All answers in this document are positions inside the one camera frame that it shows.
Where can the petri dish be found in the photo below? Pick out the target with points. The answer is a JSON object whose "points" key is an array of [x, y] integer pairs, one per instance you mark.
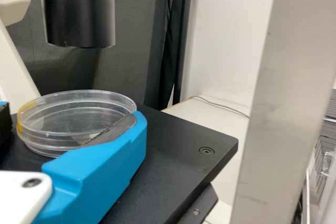
{"points": [[65, 113]]}

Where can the cream microscope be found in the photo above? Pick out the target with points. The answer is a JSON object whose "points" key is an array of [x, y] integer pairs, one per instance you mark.
{"points": [[183, 142]]}

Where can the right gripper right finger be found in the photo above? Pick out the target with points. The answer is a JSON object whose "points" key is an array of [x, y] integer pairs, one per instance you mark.
{"points": [[99, 171]]}

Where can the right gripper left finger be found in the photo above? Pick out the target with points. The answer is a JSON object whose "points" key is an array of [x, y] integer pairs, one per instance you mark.
{"points": [[4, 121]]}

